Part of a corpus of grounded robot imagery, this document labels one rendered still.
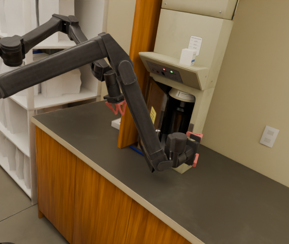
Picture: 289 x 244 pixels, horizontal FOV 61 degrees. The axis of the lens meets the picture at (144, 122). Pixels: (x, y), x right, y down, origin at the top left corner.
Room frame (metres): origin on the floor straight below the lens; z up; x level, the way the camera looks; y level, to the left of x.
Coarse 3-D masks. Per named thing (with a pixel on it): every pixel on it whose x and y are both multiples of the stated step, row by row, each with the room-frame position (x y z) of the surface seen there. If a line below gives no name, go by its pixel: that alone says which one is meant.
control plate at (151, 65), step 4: (148, 64) 1.19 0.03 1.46; (152, 64) 1.17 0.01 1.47; (156, 64) 1.15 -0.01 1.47; (152, 68) 1.20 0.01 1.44; (156, 68) 1.17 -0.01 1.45; (160, 68) 1.15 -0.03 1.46; (164, 68) 1.13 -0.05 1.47; (168, 68) 1.11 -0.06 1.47; (152, 72) 1.23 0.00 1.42; (156, 72) 1.20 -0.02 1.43; (160, 72) 1.18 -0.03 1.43; (164, 72) 1.15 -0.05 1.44; (168, 72) 1.13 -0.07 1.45; (176, 72) 1.09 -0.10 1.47; (168, 76) 1.16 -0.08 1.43; (176, 76) 1.12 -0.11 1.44; (180, 76) 1.09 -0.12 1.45; (176, 80) 1.14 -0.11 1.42; (180, 80) 1.12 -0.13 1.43
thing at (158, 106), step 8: (152, 80) 1.20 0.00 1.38; (152, 88) 1.18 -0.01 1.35; (160, 88) 1.07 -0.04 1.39; (152, 96) 1.15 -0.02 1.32; (160, 96) 1.05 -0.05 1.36; (168, 96) 0.98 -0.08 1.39; (152, 104) 1.13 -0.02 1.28; (160, 104) 1.04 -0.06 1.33; (160, 112) 1.02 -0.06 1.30; (160, 120) 1.00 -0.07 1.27; (160, 128) 0.98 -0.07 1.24; (160, 136) 0.98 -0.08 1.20; (144, 152) 1.12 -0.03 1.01; (152, 168) 0.98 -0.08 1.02
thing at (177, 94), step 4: (172, 88) 1.25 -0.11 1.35; (172, 92) 1.22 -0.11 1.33; (176, 92) 1.20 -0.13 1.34; (180, 92) 1.19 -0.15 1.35; (184, 92) 1.18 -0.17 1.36; (172, 96) 1.20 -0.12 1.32; (176, 96) 1.19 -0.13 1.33; (180, 96) 1.18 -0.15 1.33; (184, 96) 1.17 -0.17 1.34; (188, 96) 1.17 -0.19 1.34; (192, 96) 1.18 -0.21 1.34; (184, 100) 1.17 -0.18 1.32; (188, 100) 1.17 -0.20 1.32; (192, 100) 1.17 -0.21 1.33
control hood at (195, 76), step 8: (144, 56) 1.16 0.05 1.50; (152, 56) 1.14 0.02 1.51; (160, 56) 1.17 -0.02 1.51; (168, 56) 1.21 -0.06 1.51; (144, 64) 1.22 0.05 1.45; (160, 64) 1.13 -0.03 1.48; (168, 64) 1.09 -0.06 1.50; (176, 64) 1.06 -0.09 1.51; (184, 64) 1.07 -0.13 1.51; (184, 72) 1.05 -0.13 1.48; (192, 72) 1.01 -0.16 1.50; (200, 72) 1.02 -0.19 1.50; (208, 72) 1.08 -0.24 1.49; (184, 80) 1.10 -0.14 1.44; (192, 80) 1.06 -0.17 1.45; (200, 80) 1.04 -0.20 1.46; (200, 88) 1.06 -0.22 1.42
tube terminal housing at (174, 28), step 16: (160, 16) 1.28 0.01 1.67; (176, 16) 1.22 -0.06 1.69; (192, 16) 1.17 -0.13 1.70; (208, 16) 1.13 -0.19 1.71; (160, 32) 1.27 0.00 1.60; (176, 32) 1.21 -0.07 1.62; (192, 32) 1.16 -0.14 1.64; (208, 32) 1.12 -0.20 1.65; (224, 32) 1.12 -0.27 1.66; (160, 48) 1.26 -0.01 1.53; (176, 48) 1.20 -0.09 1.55; (208, 48) 1.11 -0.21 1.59; (224, 48) 1.16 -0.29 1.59; (208, 64) 1.10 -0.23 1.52; (160, 80) 1.24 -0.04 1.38; (208, 80) 1.10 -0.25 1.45; (208, 96) 1.14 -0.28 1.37
